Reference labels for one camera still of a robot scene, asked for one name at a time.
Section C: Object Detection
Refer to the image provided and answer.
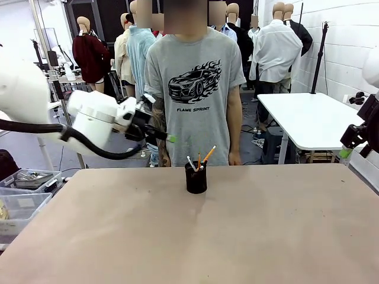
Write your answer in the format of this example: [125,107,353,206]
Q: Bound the person's tattooed right forearm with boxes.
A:
[152,96,172,153]

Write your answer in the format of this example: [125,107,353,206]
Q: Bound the large white table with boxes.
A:
[256,92,371,166]

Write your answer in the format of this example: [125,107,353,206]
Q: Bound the empty clear plastic bin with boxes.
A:
[0,192,53,237]

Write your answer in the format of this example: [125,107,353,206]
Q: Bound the mannequin in white shirt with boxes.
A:
[248,1,304,101]

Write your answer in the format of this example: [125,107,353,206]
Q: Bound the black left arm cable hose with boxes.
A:
[0,118,143,160]

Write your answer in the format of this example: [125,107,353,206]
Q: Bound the wooden pallet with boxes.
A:
[304,150,337,164]

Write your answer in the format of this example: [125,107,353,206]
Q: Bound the yellow pencil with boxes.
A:
[202,145,217,165]

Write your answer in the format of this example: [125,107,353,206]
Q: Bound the mannequin in blue shirt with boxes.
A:
[208,1,238,42]

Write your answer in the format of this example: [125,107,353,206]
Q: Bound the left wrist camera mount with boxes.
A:
[138,93,157,115]

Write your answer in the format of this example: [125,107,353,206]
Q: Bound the person's left forearm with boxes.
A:
[228,85,242,154]

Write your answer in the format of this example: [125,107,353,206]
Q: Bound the person's right hand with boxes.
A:
[158,149,172,167]

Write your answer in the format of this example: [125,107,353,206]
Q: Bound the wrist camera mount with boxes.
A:
[138,93,157,115]
[348,91,369,105]

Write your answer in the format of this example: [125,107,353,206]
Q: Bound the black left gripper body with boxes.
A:
[124,111,153,141]

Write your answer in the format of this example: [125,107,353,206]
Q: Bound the mannequin in red jacket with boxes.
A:
[152,13,165,41]

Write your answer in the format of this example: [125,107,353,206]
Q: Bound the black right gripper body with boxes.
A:
[356,93,379,146]

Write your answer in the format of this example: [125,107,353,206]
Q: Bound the black mesh pen holder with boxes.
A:
[184,161,208,195]

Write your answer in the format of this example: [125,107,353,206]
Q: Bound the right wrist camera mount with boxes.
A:
[348,91,369,105]

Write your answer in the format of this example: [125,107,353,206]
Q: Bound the person in grey t-shirt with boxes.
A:
[144,0,246,167]

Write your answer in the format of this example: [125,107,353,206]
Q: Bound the black bag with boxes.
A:
[0,149,21,182]

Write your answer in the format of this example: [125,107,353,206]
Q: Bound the black tripod stand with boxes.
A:
[310,20,330,95]

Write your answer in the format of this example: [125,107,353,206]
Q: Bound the clear bin with metal parts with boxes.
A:
[0,169,63,195]

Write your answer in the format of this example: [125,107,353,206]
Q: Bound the mannequin in black suit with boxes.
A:
[283,3,314,57]

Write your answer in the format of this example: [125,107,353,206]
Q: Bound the slanted metal pole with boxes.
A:
[29,0,87,169]

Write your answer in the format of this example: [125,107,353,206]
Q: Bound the mannequin in cream jacket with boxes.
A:
[114,13,137,98]

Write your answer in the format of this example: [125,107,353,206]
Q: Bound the mannequin in maroon sweater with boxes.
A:
[72,16,112,94]

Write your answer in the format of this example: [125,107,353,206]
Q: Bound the dark step stool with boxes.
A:
[261,126,297,165]

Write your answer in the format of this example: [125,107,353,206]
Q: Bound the mannequin in black jacket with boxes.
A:
[226,2,255,91]

